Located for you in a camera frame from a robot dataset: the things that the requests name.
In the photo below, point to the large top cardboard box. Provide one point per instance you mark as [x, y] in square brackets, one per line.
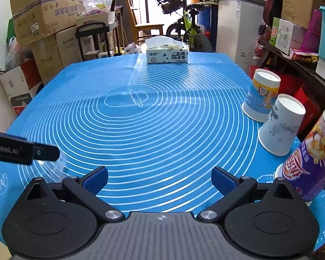
[34, 20]

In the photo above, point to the dark wooden shelf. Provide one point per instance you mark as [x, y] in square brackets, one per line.
[313, 83]

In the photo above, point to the lower cardboard box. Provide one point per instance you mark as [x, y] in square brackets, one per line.
[55, 52]

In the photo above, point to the blue yellow paper cup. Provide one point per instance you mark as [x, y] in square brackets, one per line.
[261, 95]

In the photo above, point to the blue silicone baking mat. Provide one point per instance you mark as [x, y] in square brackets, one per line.
[159, 130]

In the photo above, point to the purple milk tea cup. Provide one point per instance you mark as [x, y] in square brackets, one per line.
[305, 167]

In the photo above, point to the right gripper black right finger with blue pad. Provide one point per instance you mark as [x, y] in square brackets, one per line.
[259, 221]

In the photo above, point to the white tissue box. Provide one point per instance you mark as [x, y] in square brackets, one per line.
[163, 49]

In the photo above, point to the white grey paper cup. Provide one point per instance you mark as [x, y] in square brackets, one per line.
[277, 133]

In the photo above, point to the green black bicycle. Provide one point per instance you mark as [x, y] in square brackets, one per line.
[186, 29]

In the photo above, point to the white red cardboard box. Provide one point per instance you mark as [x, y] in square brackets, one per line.
[21, 84]

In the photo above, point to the black metal cart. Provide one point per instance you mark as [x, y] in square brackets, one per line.
[95, 29]

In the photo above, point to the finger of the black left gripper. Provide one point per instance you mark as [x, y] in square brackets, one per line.
[18, 150]

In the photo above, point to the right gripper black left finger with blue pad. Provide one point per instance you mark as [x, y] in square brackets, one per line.
[55, 220]

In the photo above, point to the green white carton box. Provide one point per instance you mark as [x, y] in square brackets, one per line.
[286, 35]

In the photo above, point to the clear plastic cup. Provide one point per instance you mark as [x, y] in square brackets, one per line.
[51, 167]

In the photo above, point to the clear plastic bag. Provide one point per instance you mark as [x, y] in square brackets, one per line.
[102, 5]

